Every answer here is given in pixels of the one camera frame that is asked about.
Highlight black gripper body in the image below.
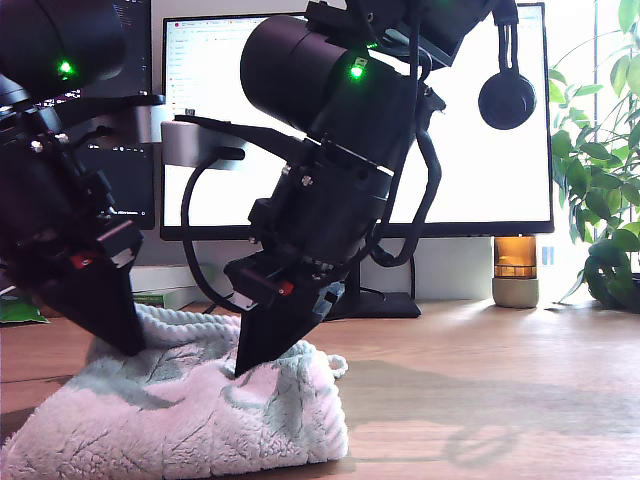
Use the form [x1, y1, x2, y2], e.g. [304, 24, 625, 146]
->
[222, 138, 395, 320]

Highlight fluffy white green tea towel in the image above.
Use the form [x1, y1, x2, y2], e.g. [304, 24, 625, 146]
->
[0, 302, 350, 480]

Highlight green and white box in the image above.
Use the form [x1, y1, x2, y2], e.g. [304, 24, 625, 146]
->
[132, 287, 197, 312]

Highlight long white cardboard box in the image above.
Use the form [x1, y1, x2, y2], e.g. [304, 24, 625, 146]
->
[129, 263, 204, 292]

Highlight green plastic bag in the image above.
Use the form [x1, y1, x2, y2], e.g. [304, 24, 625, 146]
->
[0, 292, 50, 326]

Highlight black monitor with dark terminal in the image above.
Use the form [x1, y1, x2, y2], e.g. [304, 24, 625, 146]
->
[74, 0, 155, 232]

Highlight black monitor with white screen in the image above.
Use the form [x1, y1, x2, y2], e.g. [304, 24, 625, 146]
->
[159, 2, 555, 321]

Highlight amber glass jar grey base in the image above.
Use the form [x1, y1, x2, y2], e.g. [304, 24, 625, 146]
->
[491, 236, 541, 308]

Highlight black headphones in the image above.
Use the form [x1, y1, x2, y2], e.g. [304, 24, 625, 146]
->
[477, 0, 539, 132]

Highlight green leafy potted plant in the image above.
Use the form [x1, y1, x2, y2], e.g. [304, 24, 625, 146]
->
[547, 0, 640, 309]

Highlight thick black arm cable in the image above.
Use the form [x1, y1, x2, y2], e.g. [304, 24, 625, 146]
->
[369, 0, 446, 267]

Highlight black camera box cable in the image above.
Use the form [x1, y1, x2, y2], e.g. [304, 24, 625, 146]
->
[179, 149, 246, 314]

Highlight arm's grey camera box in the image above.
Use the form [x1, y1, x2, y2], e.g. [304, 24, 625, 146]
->
[64, 92, 169, 147]
[160, 113, 307, 170]

